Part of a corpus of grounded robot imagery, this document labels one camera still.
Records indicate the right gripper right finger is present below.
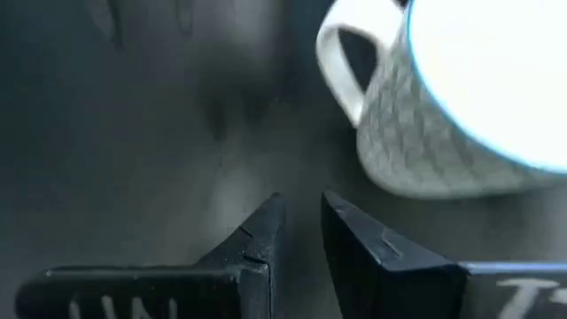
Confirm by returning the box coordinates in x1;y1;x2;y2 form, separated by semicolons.
321;190;567;319

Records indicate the black table mat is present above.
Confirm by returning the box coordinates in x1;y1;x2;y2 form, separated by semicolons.
0;0;567;319

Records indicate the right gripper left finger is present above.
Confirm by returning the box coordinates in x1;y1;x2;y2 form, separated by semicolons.
15;191;287;319

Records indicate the grey textured blue rimmed mug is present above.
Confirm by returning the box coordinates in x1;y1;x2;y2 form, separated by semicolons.
315;0;567;199

